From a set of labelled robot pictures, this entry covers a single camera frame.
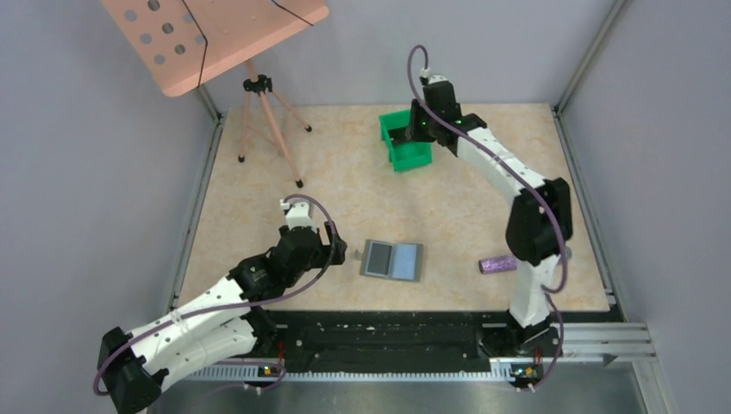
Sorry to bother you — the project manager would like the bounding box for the grey card holder wallet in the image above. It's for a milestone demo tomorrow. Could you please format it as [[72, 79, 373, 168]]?
[[353, 239, 425, 283]]

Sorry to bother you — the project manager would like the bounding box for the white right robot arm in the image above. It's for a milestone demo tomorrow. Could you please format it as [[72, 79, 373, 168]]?
[[405, 74, 573, 355]]

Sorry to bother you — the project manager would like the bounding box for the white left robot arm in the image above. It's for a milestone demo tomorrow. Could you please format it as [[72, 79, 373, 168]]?
[[92, 221, 347, 413]]

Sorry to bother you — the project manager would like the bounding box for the green plastic bin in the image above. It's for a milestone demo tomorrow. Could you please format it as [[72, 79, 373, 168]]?
[[378, 110, 433, 173]]

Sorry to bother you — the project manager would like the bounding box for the pink music stand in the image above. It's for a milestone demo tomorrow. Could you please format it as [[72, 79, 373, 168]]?
[[103, 0, 329, 187]]

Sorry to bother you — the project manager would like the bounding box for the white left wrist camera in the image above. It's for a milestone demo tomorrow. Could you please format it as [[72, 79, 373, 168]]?
[[280, 199, 316, 231]]

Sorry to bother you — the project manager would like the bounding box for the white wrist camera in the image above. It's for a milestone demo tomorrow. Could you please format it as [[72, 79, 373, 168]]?
[[280, 199, 316, 231], [419, 68, 448, 86]]

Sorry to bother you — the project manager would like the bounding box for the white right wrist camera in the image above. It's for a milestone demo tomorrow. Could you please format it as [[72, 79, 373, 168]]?
[[419, 68, 448, 86]]

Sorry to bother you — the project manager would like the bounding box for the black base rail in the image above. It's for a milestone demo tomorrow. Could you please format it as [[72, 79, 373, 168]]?
[[222, 308, 564, 375]]

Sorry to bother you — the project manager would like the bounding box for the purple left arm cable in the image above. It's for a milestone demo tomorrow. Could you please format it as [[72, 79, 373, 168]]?
[[94, 194, 339, 397]]

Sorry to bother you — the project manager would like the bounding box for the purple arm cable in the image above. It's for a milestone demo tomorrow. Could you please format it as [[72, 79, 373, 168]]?
[[406, 45, 571, 392], [94, 194, 339, 397]]

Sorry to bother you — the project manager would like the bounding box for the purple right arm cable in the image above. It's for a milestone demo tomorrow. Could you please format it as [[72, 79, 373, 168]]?
[[406, 45, 571, 392]]

